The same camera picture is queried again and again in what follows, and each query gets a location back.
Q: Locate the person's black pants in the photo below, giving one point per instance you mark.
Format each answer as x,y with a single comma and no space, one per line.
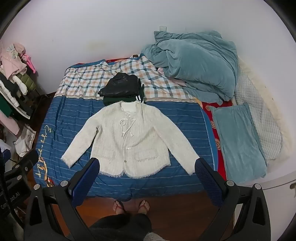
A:
120,227

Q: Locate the white wall outlet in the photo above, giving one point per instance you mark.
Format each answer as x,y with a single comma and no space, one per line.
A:
162,28

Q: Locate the person's foot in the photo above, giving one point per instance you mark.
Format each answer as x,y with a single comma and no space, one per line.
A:
119,207
143,207

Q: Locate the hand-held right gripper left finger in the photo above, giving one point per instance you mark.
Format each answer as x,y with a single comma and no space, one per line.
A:
85,180

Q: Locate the dark green striped garment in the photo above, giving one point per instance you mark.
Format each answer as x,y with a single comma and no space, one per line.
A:
111,100

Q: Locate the white fluffy jacket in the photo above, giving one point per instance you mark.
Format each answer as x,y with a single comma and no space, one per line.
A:
129,139

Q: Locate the blue striped bed sheet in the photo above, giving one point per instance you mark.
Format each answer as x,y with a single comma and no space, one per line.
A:
69,115

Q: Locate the person's left foot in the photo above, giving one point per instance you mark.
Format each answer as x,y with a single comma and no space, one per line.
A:
119,207

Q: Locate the red patterned sheet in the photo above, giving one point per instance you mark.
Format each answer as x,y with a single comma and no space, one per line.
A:
218,143

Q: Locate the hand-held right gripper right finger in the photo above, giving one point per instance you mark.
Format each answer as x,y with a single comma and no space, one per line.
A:
208,183

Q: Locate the teal comforter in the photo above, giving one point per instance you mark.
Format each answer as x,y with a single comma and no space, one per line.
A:
196,64

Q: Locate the teal folded blanket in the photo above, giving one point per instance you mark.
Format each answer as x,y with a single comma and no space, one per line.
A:
238,143

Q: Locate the white quilted mattress pad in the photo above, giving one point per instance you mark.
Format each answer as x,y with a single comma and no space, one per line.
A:
261,111

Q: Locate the plaid blanket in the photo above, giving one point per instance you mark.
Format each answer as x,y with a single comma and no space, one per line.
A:
81,81

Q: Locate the pile of hanging clothes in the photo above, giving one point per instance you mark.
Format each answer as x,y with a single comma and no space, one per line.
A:
13,76

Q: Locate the person's right foot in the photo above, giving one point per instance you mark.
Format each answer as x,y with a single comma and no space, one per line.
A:
143,207

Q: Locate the black leather jacket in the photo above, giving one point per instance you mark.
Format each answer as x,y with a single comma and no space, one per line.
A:
118,85

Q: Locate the grey fuzzy cloth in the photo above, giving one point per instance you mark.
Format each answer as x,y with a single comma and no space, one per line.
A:
152,237

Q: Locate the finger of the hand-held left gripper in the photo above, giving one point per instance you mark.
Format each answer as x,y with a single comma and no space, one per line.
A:
23,165

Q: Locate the white printed bag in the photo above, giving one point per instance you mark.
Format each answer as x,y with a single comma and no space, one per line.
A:
25,139

